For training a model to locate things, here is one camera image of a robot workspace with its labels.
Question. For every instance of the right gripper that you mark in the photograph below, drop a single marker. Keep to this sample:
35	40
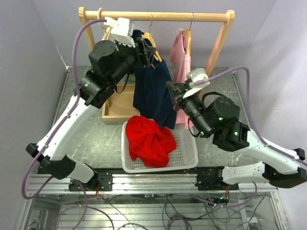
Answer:
181	88

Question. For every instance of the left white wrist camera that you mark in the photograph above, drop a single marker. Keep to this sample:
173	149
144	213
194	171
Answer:
121	30

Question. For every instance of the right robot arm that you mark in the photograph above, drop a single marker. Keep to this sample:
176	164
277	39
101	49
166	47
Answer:
277	166

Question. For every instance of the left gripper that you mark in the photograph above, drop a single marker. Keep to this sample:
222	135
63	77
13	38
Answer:
144	60

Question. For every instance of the pink t shirt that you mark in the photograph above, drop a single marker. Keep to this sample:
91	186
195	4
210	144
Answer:
179	58

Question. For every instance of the wooden hanger with pink shirt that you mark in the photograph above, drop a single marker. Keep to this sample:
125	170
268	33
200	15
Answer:
187	35

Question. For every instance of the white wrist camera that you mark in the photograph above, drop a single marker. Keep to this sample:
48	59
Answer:
199	80
121	30

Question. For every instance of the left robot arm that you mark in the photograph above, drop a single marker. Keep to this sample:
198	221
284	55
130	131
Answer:
110	61

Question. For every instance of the light wooden hanger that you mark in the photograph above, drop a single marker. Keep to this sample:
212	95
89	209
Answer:
107	30

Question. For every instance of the white plastic basket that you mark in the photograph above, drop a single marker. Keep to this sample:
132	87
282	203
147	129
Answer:
185	156

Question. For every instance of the wooden clothes rack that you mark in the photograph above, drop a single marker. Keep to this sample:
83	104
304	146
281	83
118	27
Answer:
119	107

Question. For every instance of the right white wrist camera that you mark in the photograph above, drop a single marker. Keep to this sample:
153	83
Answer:
199	80

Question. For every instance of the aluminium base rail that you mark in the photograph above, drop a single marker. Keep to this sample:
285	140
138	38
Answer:
142	184

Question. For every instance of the navy blue t shirt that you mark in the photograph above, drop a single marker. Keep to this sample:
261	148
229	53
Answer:
151	95

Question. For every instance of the red t shirt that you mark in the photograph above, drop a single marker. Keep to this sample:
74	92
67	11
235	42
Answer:
148	142

